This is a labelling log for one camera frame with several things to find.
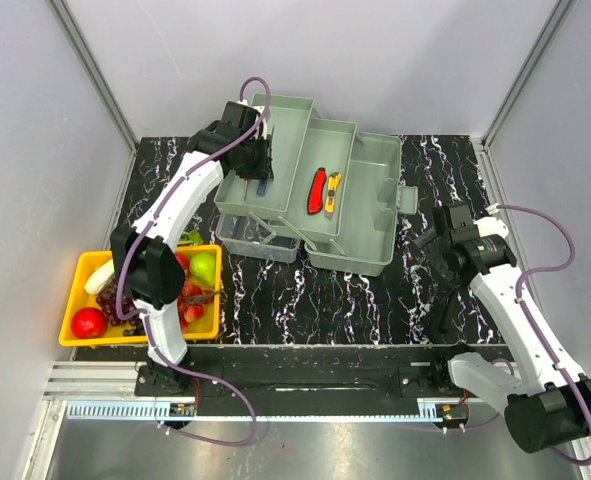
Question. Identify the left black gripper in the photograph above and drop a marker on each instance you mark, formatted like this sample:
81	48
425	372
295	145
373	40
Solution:
261	163

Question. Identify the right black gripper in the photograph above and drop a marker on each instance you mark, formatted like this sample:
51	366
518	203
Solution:
438	239

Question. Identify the black hex key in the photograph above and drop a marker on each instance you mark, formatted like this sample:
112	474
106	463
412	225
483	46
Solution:
451	306

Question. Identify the red folding knife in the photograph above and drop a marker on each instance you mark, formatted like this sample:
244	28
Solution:
316	200

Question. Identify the yellow utility knife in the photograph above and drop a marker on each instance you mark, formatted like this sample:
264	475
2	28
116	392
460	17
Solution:
332	186

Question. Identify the translucent plastic tool box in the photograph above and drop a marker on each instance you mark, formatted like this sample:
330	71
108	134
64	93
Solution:
360	237

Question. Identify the blue screwdriver long shaft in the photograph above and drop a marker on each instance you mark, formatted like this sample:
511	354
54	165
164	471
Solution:
262	188

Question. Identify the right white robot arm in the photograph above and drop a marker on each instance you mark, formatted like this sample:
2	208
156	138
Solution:
548	402

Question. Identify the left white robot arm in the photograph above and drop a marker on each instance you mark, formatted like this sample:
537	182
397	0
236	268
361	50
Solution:
143	255

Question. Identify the green pear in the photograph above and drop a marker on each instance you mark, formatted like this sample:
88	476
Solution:
204	267

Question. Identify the red apple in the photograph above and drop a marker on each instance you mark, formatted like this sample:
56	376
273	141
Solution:
184	263

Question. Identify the red cherry bunch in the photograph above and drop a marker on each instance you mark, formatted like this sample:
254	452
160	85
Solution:
192	302

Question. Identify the green celery stalk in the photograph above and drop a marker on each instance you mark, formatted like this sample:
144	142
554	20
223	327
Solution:
98	281

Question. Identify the yellow fruit bin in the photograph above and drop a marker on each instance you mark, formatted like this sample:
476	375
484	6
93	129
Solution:
204	328

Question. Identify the purple grape bunch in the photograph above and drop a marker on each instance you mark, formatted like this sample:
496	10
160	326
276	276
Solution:
107	301

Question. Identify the red pomegranate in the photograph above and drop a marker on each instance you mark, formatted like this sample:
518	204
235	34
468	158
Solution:
88	323

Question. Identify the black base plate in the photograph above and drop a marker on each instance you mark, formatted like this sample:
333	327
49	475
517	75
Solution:
404	370

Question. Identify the aluminium frame rail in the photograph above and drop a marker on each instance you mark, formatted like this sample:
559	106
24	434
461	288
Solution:
121	391

